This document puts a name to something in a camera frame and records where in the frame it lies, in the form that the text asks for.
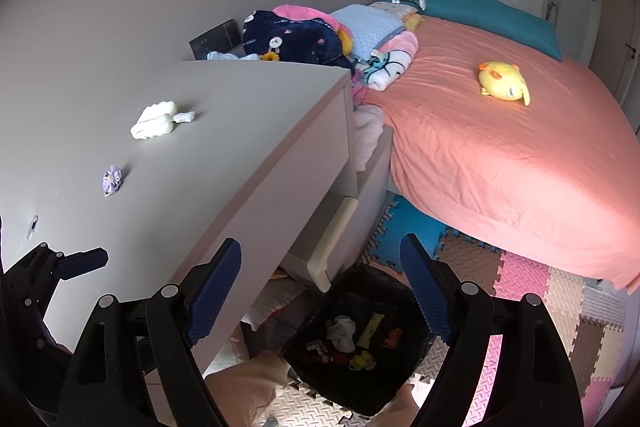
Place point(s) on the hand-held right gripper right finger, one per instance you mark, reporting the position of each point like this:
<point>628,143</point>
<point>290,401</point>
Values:
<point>425,287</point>

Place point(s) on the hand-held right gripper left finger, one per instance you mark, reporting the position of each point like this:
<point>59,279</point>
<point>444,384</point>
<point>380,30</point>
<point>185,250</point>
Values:
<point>215,292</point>

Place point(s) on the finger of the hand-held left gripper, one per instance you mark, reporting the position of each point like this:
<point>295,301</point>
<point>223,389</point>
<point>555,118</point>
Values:
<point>82,263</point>

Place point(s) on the orange crab toy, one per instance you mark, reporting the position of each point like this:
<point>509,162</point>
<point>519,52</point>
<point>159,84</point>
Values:
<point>395,337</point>

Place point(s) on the black trash bin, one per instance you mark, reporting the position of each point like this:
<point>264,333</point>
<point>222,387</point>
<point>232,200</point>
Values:
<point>365,287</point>

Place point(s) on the yellow printed strip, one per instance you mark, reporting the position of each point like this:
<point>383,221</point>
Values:
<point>370,329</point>

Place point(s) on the yellow green toy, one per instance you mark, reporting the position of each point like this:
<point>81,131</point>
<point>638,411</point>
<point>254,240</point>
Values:
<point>362,359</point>

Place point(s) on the white terry cloth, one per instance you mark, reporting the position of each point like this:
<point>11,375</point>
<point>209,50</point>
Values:
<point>341,334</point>

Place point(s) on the magenta plastic toy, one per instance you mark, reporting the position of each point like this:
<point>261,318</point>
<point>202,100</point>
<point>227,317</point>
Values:
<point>341,358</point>

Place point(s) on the small pink white item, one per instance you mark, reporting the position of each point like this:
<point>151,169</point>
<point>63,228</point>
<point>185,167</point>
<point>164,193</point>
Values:
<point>318,349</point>

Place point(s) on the white cloth bundle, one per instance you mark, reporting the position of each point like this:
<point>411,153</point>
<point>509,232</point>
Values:
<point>272,299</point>

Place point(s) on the silver desk grommet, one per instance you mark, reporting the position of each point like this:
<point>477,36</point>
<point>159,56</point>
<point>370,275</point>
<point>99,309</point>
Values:
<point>33,227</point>

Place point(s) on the purple flower hair clip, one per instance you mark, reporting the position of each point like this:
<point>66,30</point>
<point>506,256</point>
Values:
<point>112,179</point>

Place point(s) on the pastel foam puzzle mat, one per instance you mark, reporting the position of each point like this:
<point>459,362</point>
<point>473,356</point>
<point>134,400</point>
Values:
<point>520,277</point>

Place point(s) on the person's left leg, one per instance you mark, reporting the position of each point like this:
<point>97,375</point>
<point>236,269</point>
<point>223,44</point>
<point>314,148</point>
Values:
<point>245,387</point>

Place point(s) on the person's leg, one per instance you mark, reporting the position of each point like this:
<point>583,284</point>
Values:
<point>245,387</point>
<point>405,404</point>

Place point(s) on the cream corner guard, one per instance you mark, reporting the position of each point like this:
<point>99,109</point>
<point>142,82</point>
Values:
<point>332,242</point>

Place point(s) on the grey bedside cabinet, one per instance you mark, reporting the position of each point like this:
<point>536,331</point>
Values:
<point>372,192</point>

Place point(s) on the grey desk drawer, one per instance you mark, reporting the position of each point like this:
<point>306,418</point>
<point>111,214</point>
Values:
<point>310,229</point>

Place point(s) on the person's right leg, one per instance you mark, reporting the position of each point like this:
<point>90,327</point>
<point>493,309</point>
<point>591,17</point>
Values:
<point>405,404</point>

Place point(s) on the bed with pink sheet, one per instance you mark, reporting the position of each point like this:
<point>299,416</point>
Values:
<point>500,167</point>

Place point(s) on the cream white toy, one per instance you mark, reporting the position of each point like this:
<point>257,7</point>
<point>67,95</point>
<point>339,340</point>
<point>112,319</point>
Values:
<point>152,122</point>

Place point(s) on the pink fluffy cloth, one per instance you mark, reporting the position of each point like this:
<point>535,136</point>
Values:
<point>367,132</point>

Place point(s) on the small white clip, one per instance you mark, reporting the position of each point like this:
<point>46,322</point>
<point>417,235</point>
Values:
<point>184,117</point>

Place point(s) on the yellow plush chick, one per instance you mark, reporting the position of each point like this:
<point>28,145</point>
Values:
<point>502,82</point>

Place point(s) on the white cartoon print blanket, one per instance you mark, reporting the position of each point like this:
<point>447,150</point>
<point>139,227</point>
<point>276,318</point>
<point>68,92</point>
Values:
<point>390,69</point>

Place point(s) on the white blue small cloth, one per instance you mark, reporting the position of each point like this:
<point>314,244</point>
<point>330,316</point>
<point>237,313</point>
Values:
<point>225,55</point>

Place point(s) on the black box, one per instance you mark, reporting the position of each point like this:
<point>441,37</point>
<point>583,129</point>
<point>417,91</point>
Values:
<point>215,38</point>

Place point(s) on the navy printed blanket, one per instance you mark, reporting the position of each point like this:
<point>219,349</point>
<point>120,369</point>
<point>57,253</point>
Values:
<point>295,39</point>

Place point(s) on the light blue knit blanket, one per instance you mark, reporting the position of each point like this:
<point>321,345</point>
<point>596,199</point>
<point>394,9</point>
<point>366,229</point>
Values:
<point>367,27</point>

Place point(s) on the teal pillow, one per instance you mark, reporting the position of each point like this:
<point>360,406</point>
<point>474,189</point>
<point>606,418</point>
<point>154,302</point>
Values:
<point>480,14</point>

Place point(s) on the pink plush blanket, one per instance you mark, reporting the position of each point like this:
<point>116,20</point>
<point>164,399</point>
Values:
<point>295,12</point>

